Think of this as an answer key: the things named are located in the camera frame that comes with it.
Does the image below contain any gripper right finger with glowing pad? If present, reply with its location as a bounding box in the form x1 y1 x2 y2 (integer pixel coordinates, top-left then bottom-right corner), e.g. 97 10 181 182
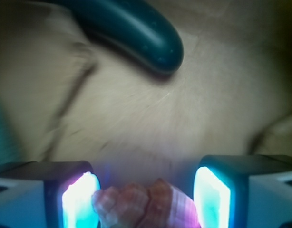
193 155 292 228

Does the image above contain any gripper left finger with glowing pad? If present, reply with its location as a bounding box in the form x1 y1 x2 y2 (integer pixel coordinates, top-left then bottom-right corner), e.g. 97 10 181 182
0 161 100 228

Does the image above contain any orange spiral conch shell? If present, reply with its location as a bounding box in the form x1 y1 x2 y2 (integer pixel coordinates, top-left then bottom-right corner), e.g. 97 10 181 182
92 179 201 228

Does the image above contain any green foam sponge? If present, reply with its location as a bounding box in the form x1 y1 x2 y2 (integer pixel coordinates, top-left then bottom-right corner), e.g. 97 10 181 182
0 106 22 165

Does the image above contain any crumpled brown paper bag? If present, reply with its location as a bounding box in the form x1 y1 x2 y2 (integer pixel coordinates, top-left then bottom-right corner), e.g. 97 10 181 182
0 0 292 185

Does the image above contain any dark green cucumber toy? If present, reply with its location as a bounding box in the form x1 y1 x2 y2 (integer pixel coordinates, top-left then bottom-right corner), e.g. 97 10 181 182
59 0 184 74

